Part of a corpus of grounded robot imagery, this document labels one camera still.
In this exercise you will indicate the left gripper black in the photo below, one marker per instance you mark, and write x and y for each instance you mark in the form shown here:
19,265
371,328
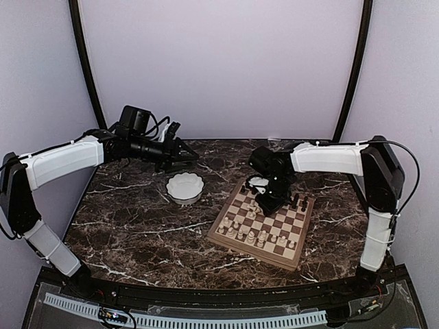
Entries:
171,154

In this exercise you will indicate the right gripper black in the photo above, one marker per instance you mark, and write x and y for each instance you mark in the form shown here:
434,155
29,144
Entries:
269,208

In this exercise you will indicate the wooden chessboard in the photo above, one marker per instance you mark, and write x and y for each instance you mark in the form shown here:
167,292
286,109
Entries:
290,221

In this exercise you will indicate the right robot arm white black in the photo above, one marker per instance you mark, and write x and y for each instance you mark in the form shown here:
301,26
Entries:
379,190

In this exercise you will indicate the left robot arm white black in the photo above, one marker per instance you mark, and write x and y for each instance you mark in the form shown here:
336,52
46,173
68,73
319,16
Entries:
39,189

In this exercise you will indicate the white scalloped bowl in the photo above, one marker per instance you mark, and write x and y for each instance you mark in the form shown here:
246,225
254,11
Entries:
185,188

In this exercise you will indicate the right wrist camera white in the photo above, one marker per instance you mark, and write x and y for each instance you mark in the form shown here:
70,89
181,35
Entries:
258,184

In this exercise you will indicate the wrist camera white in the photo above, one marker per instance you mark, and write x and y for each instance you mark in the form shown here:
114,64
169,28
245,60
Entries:
258,184
169,132

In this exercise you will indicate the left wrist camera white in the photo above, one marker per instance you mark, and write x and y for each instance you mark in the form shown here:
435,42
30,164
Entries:
169,132

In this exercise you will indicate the black right frame post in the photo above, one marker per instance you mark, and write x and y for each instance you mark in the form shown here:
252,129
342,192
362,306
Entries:
362,37

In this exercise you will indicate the black frame post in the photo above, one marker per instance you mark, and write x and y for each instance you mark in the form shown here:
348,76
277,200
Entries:
78,32
362,37

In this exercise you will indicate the white slotted cable duct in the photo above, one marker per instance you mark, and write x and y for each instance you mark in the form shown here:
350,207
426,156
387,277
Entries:
172,317

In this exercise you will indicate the black front rail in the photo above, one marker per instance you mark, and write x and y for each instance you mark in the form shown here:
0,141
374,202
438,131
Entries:
137,297

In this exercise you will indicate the black left frame post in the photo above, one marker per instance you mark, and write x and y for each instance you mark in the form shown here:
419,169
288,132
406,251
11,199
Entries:
78,32

